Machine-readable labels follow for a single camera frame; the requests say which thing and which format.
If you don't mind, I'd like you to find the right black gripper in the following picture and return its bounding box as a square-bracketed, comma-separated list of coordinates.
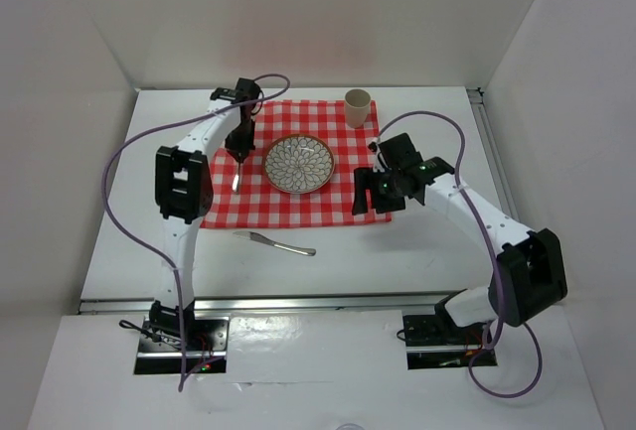
[352, 166, 406, 215]

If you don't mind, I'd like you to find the silver fork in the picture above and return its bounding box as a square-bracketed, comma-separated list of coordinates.
[232, 163, 242, 194]

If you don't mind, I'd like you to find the red white checkered cloth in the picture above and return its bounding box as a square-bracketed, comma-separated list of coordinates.
[202, 100, 391, 229]

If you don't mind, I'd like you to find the patterned ceramic plate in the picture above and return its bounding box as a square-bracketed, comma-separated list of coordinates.
[262, 134, 336, 195]

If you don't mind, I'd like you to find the beige paper cup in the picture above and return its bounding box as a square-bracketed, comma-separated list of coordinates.
[344, 88, 372, 129]

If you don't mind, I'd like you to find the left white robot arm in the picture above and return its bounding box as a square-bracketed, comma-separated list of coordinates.
[149, 77, 261, 350]

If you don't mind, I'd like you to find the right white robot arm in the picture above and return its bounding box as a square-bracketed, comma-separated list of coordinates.
[352, 133, 568, 343]

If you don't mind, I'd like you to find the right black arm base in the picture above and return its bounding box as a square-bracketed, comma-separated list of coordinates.
[396, 294, 486, 370]

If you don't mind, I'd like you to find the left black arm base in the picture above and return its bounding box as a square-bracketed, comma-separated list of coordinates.
[118, 318, 230, 375]

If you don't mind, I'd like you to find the silver table knife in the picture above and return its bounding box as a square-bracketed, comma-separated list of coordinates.
[233, 230, 316, 256]

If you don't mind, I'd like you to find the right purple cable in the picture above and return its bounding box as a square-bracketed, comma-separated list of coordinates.
[377, 110, 543, 397]

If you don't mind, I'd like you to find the purple cable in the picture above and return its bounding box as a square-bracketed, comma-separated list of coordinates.
[377, 110, 543, 397]
[100, 72, 291, 393]

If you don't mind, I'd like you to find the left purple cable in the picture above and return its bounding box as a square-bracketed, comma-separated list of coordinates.
[100, 72, 291, 393]

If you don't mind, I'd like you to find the aluminium rail right side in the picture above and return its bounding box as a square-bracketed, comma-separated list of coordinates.
[466, 88, 519, 218]

